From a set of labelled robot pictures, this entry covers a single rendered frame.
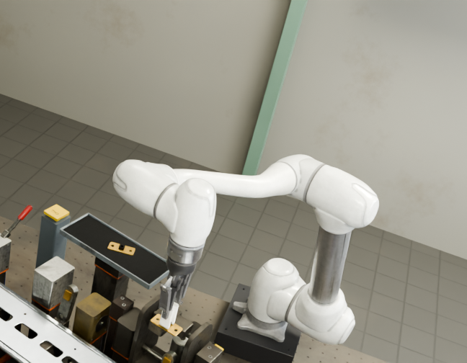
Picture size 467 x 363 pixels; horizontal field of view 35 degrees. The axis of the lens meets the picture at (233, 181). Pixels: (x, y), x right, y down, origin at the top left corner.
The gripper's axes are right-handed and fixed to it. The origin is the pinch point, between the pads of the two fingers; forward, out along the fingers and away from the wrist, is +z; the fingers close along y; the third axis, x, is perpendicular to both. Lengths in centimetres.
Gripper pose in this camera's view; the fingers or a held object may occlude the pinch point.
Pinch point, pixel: (168, 314)
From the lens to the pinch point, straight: 199.5
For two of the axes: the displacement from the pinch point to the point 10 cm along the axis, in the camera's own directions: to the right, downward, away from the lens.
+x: 8.4, 4.3, -3.3
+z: -2.2, 8.3, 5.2
